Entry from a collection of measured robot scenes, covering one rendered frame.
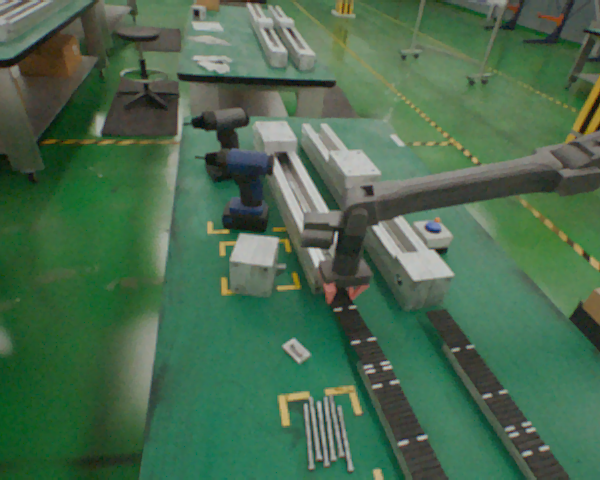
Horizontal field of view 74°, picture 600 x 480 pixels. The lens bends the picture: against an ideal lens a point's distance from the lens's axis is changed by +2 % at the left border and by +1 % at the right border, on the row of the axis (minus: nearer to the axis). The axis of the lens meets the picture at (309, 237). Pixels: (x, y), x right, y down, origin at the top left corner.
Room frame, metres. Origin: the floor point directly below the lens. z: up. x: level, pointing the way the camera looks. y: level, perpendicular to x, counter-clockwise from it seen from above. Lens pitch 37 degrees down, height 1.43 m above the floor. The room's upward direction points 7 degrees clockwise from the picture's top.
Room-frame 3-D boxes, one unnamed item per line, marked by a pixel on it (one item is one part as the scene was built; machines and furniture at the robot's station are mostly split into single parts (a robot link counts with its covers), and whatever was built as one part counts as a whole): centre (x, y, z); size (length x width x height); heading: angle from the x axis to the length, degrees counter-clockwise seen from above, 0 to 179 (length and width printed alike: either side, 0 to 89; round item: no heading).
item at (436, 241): (0.89, -0.32, 0.81); 0.10 x 0.08 x 0.06; 110
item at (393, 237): (1.11, -0.11, 0.82); 0.80 x 0.10 x 0.09; 20
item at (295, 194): (1.05, 0.07, 0.82); 0.80 x 0.10 x 0.09; 20
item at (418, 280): (0.70, -0.27, 0.83); 0.12 x 0.09 x 0.10; 110
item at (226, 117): (1.14, 0.32, 0.89); 0.20 x 0.08 x 0.22; 125
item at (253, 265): (0.68, 0.10, 0.83); 0.11 x 0.10 x 0.10; 89
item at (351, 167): (1.11, -0.11, 0.87); 0.16 x 0.11 x 0.07; 20
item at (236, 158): (0.90, 0.21, 0.89); 0.20 x 0.08 x 0.22; 92
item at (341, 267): (0.64, -0.08, 0.90); 0.10 x 0.07 x 0.07; 110
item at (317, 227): (0.63, -0.04, 1.00); 0.12 x 0.09 x 0.12; 93
